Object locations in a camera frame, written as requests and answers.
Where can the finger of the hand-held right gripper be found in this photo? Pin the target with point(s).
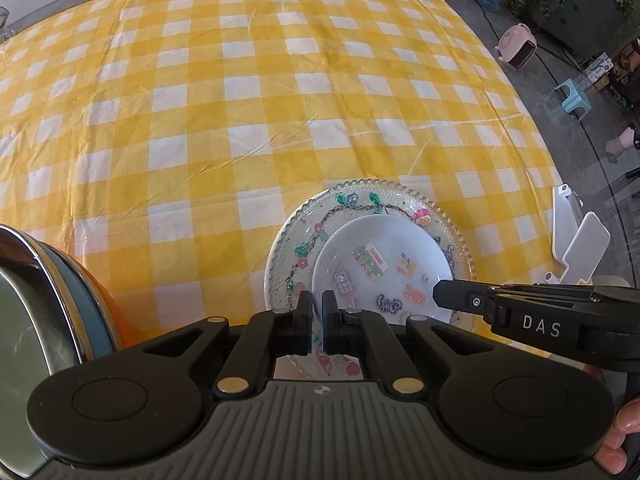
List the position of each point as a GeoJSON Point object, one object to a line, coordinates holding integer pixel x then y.
{"type": "Point", "coordinates": [462, 299]}

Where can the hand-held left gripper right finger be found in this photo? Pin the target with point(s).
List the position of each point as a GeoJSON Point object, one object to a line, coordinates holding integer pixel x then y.
{"type": "Point", "coordinates": [328, 317]}

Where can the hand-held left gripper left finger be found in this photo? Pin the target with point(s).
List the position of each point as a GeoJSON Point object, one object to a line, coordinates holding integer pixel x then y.
{"type": "Point", "coordinates": [304, 317]}

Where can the white plate with painted vine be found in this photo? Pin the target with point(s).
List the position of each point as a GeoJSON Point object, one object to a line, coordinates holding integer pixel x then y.
{"type": "Point", "coordinates": [286, 260]}

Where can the clear glass plate with stickers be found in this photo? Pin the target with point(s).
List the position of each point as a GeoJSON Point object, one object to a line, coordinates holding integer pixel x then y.
{"type": "Point", "coordinates": [425, 217]}

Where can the small white plate with stickers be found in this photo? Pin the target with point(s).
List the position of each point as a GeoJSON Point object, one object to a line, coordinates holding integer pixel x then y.
{"type": "Point", "coordinates": [380, 240]}

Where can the orange bowl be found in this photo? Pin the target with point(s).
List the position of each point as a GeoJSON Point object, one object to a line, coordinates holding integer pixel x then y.
{"type": "Point", "coordinates": [125, 330]}

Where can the stainless steel bowl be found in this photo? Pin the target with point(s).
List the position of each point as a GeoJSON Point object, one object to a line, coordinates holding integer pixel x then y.
{"type": "Point", "coordinates": [25, 360]}

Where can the person's right hand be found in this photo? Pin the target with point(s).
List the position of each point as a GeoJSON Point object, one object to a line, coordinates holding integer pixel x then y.
{"type": "Point", "coordinates": [630, 440]}

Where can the yellow checked tablecloth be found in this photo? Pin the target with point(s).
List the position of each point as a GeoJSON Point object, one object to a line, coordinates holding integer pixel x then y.
{"type": "Point", "coordinates": [200, 125]}

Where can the light blue plastic stool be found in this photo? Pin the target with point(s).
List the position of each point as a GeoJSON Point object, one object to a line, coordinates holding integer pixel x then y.
{"type": "Point", "coordinates": [572, 92]}

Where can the small printed box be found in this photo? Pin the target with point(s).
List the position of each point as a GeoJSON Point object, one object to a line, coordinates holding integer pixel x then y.
{"type": "Point", "coordinates": [600, 70]}

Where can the grey planter box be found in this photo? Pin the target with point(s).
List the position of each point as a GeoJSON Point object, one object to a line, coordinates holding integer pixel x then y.
{"type": "Point", "coordinates": [585, 15]}

